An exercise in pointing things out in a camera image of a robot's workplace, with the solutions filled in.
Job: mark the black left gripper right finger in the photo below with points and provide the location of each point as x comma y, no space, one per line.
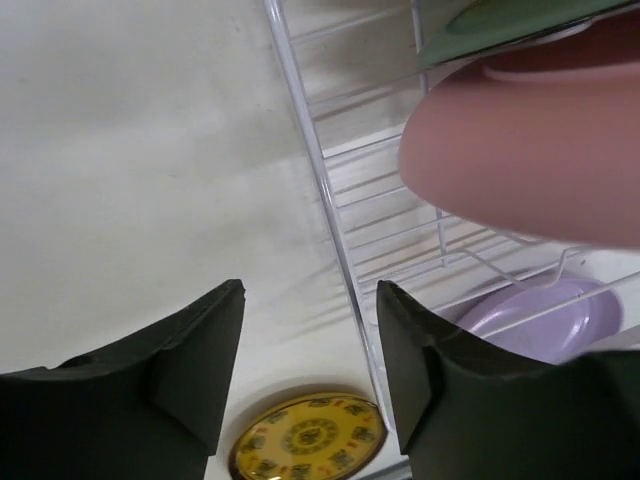
467,409

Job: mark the small yellow patterned plate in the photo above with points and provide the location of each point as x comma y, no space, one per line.
328,433

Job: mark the white wire dish rack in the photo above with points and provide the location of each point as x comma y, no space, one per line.
351,70

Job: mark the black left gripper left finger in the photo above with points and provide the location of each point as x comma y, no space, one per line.
148,406

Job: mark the lavender plastic plate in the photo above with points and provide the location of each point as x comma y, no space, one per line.
546,323

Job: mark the pink plastic plate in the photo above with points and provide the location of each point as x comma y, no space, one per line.
542,141

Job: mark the blue floral green plate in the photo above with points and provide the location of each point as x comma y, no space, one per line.
484,26

